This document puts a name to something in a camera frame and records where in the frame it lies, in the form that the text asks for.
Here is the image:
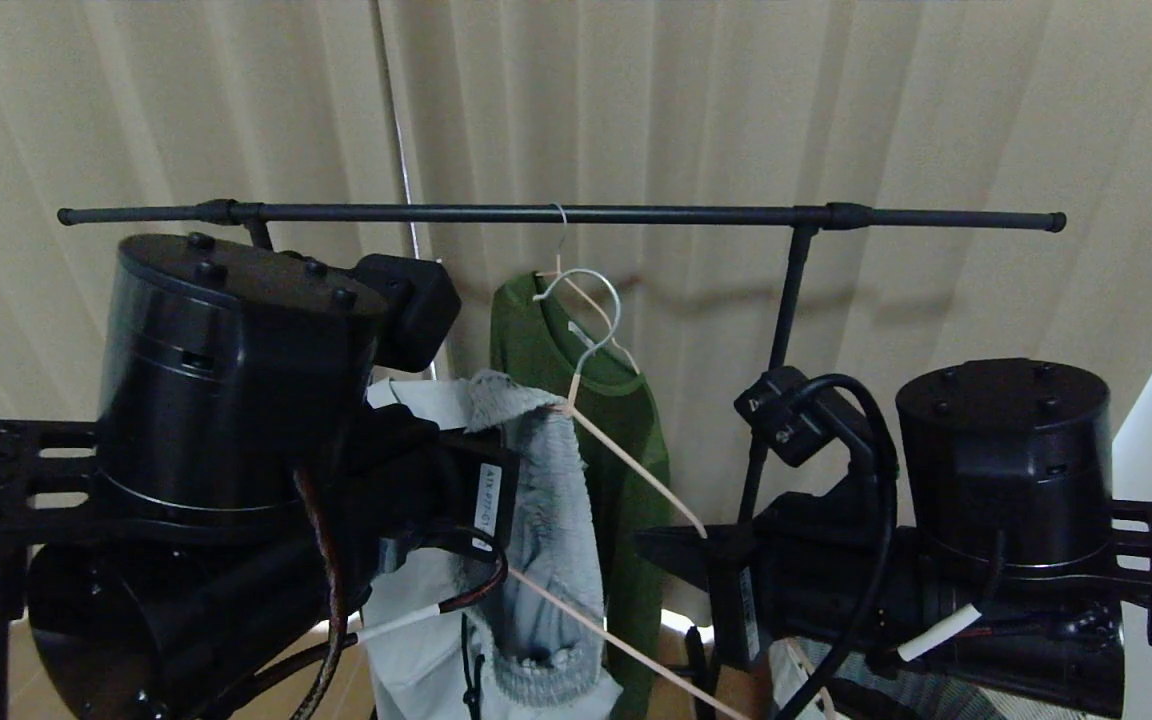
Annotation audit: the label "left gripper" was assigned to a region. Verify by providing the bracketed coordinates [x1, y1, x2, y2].
[336, 405, 524, 576]

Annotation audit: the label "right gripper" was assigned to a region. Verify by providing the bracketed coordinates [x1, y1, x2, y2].
[711, 490, 924, 672]

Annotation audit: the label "pale grey shorts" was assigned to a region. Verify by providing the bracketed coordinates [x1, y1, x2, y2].
[361, 370, 627, 720]

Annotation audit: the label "green long-sleeved shirt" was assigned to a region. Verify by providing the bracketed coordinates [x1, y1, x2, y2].
[490, 272, 673, 717]

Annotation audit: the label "pink clothes hanger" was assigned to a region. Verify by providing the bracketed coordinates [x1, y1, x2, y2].
[534, 204, 643, 377]
[504, 267, 837, 720]

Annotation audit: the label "black clothes rack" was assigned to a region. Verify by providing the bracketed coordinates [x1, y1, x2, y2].
[56, 200, 1068, 720]

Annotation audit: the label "beige curtain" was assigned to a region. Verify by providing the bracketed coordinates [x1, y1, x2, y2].
[0, 0, 1152, 641]

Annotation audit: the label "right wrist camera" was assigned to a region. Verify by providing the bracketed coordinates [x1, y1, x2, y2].
[733, 365, 877, 471]

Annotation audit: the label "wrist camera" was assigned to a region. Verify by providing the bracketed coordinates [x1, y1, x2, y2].
[350, 252, 463, 374]
[733, 365, 877, 471]

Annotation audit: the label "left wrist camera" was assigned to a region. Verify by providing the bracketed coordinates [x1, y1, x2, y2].
[350, 252, 463, 374]

